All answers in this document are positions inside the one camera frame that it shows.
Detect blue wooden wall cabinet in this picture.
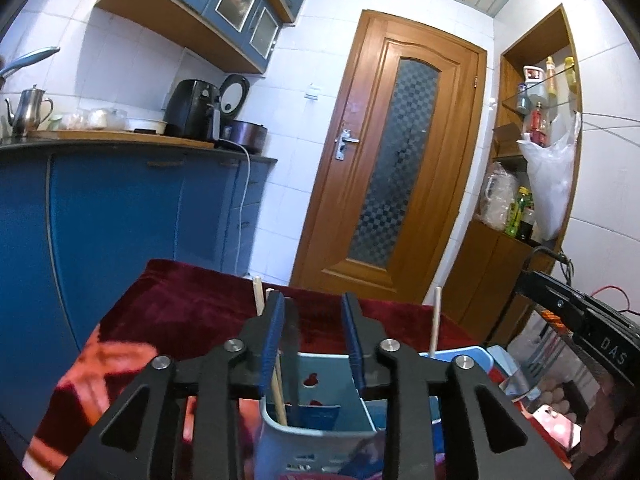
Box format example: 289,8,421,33
94,0,319,75

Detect light blue utensil holder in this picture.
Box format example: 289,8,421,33
255,346,490,480

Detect red floral blanket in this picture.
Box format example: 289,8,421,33
24,258,507,480

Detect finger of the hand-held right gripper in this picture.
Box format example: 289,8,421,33
517,269,592,330

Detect dark sauce bottle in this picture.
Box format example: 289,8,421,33
517,204,536,241

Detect black metal rack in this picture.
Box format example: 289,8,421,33
489,246,640,461

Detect yellow squeeze bottle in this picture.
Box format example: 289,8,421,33
563,55,579,94
544,55,559,99

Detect green bottle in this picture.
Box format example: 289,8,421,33
504,185,530,239

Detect steel kettle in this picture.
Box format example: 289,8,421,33
4,84,54,137

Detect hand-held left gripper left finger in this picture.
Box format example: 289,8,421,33
60,291,287,480

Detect white dishes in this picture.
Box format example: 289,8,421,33
59,107,169,135

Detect blue plastic box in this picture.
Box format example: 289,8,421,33
481,344,527,397

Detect white power cable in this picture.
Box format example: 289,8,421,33
234,143,252,277

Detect red cable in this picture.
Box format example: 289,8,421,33
589,285,640,317

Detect blue base cabinets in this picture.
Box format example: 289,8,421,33
0,130,279,361

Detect steel fork wide handle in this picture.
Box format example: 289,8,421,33
280,302,302,413

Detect wooden door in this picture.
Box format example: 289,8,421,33
290,8,489,307

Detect wooden chopstick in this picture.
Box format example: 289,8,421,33
252,275,289,427
428,286,444,357

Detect black rice cooker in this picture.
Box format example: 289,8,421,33
218,73,269,155

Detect person's right hand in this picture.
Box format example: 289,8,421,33
582,374,640,462

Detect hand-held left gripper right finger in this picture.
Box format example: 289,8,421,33
340,292,574,480

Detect metal door handle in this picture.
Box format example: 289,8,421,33
333,128,360,162

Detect eggs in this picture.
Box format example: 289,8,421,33
539,379,577,412

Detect clear bag of food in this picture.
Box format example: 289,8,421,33
479,162,519,231

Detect white plastic bag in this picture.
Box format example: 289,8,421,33
517,109,584,241

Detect black air fryer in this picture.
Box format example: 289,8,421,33
163,78,224,142

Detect smartphone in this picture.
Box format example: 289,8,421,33
529,402,582,447

